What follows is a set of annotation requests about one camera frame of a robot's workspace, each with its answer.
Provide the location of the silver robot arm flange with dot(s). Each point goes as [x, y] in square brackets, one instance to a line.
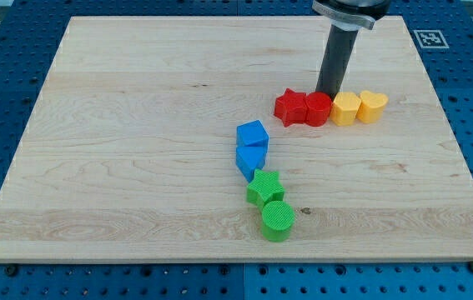
[351, 15]

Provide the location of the yellow hexagon block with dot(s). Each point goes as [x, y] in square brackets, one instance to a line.
[344, 109]

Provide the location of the blue triangle block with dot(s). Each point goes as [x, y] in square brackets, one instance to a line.
[250, 158]

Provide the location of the blue cube block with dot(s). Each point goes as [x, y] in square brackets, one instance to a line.
[252, 134]

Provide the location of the green star block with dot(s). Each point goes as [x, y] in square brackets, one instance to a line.
[264, 188]

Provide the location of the red star block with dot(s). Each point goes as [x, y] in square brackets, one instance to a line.
[291, 107]

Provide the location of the green cylinder block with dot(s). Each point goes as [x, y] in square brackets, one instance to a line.
[277, 221]

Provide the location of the red cylinder block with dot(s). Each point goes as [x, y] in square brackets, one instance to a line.
[318, 108]

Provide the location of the light wooden board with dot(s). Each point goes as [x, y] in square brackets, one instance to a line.
[129, 155]

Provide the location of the yellow heart block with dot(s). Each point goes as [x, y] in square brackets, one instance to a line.
[372, 106]

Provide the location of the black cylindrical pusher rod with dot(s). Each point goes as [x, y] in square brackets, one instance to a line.
[335, 61]

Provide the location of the white fiducial marker tag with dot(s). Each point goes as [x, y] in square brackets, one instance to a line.
[431, 39]

